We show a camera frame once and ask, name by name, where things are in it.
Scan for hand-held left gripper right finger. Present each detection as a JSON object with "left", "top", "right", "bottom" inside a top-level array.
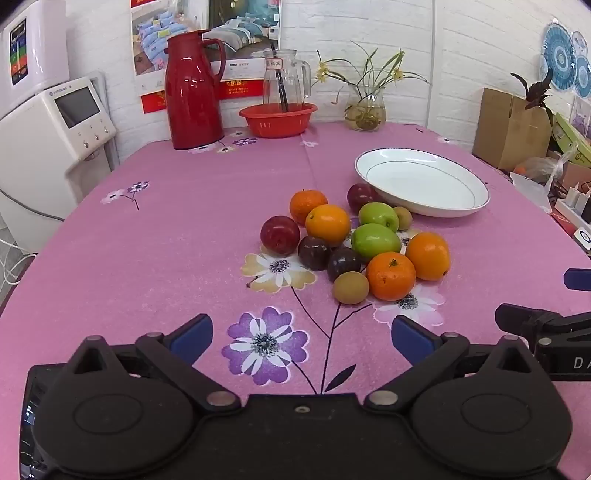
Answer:
[{"left": 364, "top": 316, "right": 551, "bottom": 412}]

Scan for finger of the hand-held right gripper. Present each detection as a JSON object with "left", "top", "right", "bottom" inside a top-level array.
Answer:
[
  {"left": 564, "top": 268, "right": 591, "bottom": 292},
  {"left": 495, "top": 302, "right": 591, "bottom": 382}
]

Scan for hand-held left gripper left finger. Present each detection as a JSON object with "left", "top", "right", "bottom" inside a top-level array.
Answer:
[{"left": 62, "top": 314, "right": 242, "bottom": 412}]

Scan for bumpy tangerine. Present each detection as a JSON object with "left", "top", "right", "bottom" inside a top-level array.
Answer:
[
  {"left": 289, "top": 189, "right": 328, "bottom": 227},
  {"left": 366, "top": 251, "right": 417, "bottom": 302}
]

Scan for smooth orange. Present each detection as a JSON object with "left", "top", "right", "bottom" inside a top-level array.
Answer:
[
  {"left": 305, "top": 204, "right": 352, "bottom": 247},
  {"left": 405, "top": 232, "right": 451, "bottom": 281}
]

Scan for dark purple plum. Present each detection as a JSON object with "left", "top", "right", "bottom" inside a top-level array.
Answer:
[
  {"left": 327, "top": 247, "right": 362, "bottom": 283},
  {"left": 298, "top": 235, "right": 331, "bottom": 271}
]

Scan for green apple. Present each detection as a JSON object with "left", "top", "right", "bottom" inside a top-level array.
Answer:
[
  {"left": 358, "top": 202, "right": 400, "bottom": 233},
  {"left": 351, "top": 223, "right": 402, "bottom": 264}
]

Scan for red apple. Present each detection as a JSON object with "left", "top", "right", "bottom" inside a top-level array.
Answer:
[
  {"left": 346, "top": 183, "right": 384, "bottom": 214},
  {"left": 260, "top": 215, "right": 301, "bottom": 257}
]

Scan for white plate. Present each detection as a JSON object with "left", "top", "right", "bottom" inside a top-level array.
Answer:
[{"left": 355, "top": 148, "right": 490, "bottom": 219}]

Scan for white power strip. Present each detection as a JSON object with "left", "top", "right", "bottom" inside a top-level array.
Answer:
[{"left": 554, "top": 196, "right": 591, "bottom": 236}]

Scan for pink floral tablecloth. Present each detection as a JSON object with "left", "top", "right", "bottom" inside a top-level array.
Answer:
[{"left": 0, "top": 121, "right": 591, "bottom": 480}]

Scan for white plastic pouch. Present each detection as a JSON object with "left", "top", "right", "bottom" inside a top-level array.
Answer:
[{"left": 510, "top": 172, "right": 552, "bottom": 213}]

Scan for clear plastic bag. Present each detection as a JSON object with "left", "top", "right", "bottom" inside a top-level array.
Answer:
[{"left": 515, "top": 143, "right": 578, "bottom": 185}]

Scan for green box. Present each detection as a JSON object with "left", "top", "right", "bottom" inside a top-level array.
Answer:
[{"left": 551, "top": 113, "right": 591, "bottom": 167}]

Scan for cardboard box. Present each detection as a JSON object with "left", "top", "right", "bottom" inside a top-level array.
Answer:
[{"left": 472, "top": 88, "right": 552, "bottom": 172}]

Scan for purple leaf plant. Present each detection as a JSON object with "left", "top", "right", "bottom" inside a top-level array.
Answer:
[{"left": 510, "top": 69, "right": 555, "bottom": 125}]

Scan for medium blue decorative plate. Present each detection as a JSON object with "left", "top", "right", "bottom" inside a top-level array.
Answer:
[{"left": 574, "top": 55, "right": 591, "bottom": 99}]

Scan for large blue decorative plate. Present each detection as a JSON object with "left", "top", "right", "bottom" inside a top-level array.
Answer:
[{"left": 542, "top": 21, "right": 578, "bottom": 92}]

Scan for red plastic basin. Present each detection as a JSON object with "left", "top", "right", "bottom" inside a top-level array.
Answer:
[{"left": 239, "top": 103, "right": 318, "bottom": 138}]

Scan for glass vase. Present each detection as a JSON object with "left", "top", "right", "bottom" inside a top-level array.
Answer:
[{"left": 344, "top": 85, "right": 386, "bottom": 132}]

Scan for red thermos jug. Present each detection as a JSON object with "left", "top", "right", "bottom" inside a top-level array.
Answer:
[{"left": 165, "top": 28, "right": 227, "bottom": 151}]

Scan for white water dispenser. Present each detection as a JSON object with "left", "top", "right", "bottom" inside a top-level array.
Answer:
[{"left": 0, "top": 76, "right": 118, "bottom": 254}]

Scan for black stirring stick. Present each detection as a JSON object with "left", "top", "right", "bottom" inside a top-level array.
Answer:
[{"left": 271, "top": 44, "right": 290, "bottom": 114}]

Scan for glass pitcher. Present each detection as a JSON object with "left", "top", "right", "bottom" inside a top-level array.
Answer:
[{"left": 262, "top": 49, "right": 312, "bottom": 112}]

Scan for green orchid plant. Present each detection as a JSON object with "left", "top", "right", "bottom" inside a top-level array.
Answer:
[{"left": 311, "top": 41, "right": 430, "bottom": 107}]

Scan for bedding wall poster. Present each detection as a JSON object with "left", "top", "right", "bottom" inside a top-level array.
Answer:
[{"left": 130, "top": 0, "right": 209, "bottom": 114}]

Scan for bedroom wall poster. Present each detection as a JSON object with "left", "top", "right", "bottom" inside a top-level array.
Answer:
[{"left": 208, "top": 0, "right": 282, "bottom": 100}]

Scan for white wall appliance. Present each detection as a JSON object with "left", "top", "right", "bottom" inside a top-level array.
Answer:
[{"left": 0, "top": 0, "right": 71, "bottom": 118}]

